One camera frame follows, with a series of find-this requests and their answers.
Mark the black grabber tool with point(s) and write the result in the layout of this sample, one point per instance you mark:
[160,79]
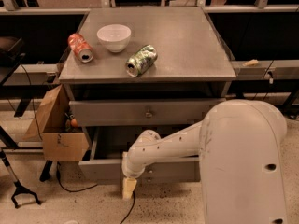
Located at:
[19,188]

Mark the cardboard box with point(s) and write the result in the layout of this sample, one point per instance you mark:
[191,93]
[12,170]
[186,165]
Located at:
[50,127]

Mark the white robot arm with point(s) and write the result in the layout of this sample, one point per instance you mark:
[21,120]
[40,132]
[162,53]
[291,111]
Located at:
[238,145]

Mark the grey drawer cabinet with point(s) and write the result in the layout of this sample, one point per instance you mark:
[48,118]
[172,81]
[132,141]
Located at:
[141,91]

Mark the grey rail frame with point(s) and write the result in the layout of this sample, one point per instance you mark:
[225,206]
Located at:
[31,75]

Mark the small foam piece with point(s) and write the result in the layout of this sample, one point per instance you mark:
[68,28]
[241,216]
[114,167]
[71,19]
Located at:
[252,62]

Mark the white ceramic bowl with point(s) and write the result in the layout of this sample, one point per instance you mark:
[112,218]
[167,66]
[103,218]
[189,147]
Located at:
[114,37]

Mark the green soda can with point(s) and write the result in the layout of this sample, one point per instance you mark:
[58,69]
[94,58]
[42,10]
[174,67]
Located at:
[141,61]

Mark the orange soda can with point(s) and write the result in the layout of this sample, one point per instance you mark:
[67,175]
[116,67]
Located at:
[82,50]

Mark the grey top drawer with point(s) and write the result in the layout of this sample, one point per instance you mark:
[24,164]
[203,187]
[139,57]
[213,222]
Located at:
[141,112]

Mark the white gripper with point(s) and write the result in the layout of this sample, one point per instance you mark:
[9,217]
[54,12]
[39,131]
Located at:
[130,172]

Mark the grey drawer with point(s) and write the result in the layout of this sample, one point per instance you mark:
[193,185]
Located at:
[141,112]
[103,164]

